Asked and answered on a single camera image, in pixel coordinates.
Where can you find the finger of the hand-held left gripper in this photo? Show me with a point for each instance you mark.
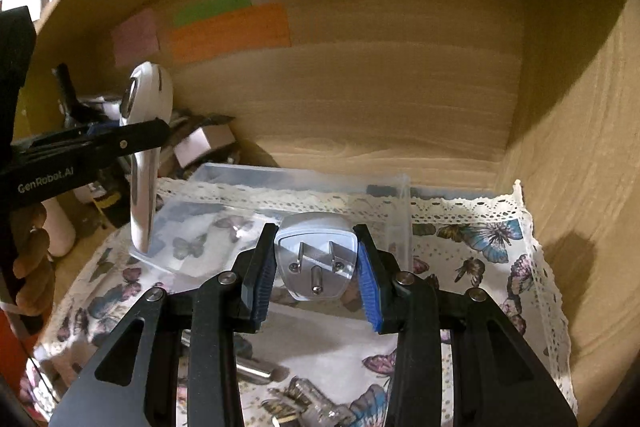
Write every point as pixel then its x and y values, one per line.
pixel 142 134
pixel 66 92

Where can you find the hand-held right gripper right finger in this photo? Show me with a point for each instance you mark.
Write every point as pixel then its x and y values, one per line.
pixel 367 282

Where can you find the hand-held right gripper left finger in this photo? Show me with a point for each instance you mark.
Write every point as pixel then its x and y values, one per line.
pixel 262 279

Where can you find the white plug adapter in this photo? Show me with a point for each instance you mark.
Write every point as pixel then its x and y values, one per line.
pixel 310 232

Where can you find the white handheld device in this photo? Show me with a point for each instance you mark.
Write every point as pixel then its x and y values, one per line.
pixel 145 207

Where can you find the clear plastic box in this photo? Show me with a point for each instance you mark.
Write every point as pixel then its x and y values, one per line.
pixel 300 187

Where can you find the person's left hand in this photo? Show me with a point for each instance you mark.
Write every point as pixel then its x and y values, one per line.
pixel 32 287

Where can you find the white bottle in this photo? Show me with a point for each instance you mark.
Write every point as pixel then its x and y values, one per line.
pixel 60 227

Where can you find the small white box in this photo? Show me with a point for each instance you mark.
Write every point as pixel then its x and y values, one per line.
pixel 200 144

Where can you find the dark bottle with yellow label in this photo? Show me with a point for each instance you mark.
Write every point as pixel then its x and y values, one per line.
pixel 110 204

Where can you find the pink sticky note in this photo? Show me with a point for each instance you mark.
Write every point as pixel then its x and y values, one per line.
pixel 135 38

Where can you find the metal cylinder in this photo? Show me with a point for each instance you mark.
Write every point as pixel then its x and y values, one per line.
pixel 256 368

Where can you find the butterfly printed lace cloth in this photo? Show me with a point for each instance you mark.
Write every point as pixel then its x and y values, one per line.
pixel 475 297

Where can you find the clear glass bulb piece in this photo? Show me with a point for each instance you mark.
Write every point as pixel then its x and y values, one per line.
pixel 310 402

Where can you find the orange sticky note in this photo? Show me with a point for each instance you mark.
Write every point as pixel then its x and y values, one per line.
pixel 230 33

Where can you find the green sticky note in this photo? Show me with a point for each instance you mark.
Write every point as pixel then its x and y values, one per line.
pixel 212 9

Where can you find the red container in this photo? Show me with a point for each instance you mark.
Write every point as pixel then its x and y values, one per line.
pixel 12 347

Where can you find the wooden shelf compartment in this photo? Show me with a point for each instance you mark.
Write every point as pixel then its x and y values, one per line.
pixel 400 107

